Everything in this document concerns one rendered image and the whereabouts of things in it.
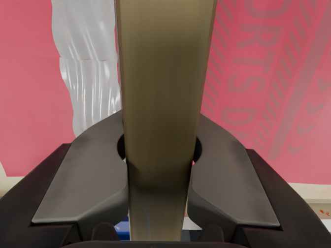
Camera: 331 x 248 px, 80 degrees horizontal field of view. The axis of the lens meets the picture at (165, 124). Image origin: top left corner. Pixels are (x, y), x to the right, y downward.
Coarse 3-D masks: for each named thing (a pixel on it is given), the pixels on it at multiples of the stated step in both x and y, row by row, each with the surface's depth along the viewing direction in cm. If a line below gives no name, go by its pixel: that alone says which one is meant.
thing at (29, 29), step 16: (0, 0) 21; (16, 0) 21; (32, 0) 21; (48, 0) 21; (0, 16) 22; (16, 16) 22; (32, 16) 22; (48, 16) 22; (0, 32) 23; (16, 32) 23; (32, 32) 23; (48, 32) 23; (0, 48) 24; (16, 48) 24; (32, 48) 24; (48, 48) 24
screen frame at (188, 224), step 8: (312, 208) 38; (320, 208) 38; (328, 208) 38; (128, 216) 34; (184, 216) 35; (320, 216) 36; (328, 216) 36; (184, 224) 36; (192, 224) 36; (328, 224) 36
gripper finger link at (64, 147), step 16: (64, 144) 9; (48, 160) 8; (32, 176) 7; (48, 176) 7; (16, 192) 6; (32, 192) 7; (0, 208) 6; (16, 208) 6; (32, 208) 6; (0, 224) 6; (16, 224) 6; (32, 224) 6; (64, 224) 6; (0, 240) 5; (16, 240) 5; (32, 240) 5; (48, 240) 5; (64, 240) 5; (80, 240) 6
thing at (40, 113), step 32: (0, 64) 24; (32, 64) 25; (0, 96) 27; (32, 96) 27; (64, 96) 27; (0, 128) 29; (32, 128) 29; (64, 128) 29; (320, 128) 30; (0, 160) 32; (32, 160) 32; (288, 160) 33; (320, 160) 33
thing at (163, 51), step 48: (144, 0) 5; (192, 0) 5; (144, 48) 6; (192, 48) 6; (144, 96) 7; (192, 96) 7; (144, 144) 8; (192, 144) 8; (144, 192) 9; (144, 240) 11
